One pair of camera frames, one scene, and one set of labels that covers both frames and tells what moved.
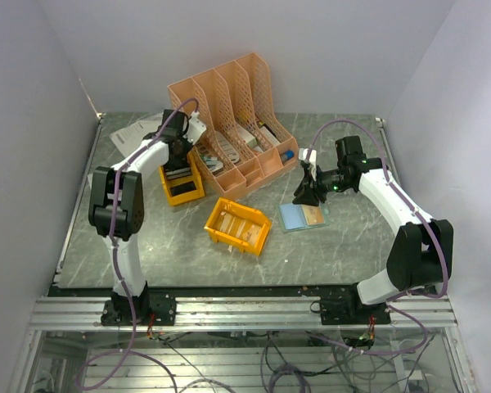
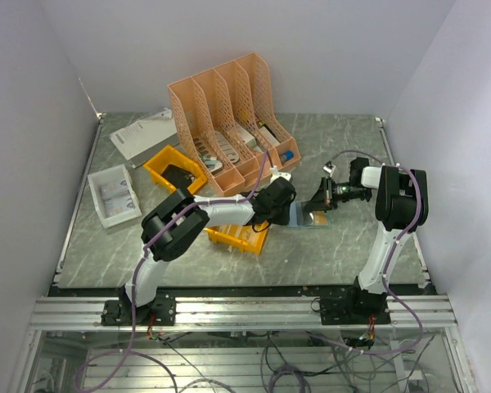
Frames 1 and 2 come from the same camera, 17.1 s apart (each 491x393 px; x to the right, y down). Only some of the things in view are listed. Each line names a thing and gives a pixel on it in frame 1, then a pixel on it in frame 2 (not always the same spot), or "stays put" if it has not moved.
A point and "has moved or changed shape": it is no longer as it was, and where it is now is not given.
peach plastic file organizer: (245, 137) stays put
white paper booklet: (128, 138) stays put
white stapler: (214, 164) stays put
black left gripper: (177, 161) -> (284, 220)
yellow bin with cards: (242, 228) stays put
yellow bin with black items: (184, 184) has moved or changed shape
